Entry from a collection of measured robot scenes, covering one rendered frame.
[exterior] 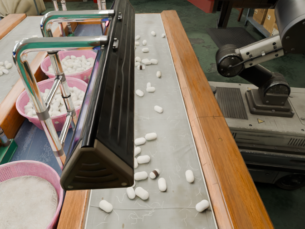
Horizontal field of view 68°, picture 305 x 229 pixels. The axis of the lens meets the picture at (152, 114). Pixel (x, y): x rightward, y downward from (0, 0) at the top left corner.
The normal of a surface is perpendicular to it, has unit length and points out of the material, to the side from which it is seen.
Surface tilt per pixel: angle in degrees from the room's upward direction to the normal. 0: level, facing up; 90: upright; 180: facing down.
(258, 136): 90
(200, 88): 0
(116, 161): 58
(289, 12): 64
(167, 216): 0
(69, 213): 0
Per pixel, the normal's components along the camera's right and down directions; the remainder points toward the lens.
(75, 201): 0.00, -0.76
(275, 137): -0.16, 0.68
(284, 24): -0.99, -0.15
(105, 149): 0.84, -0.44
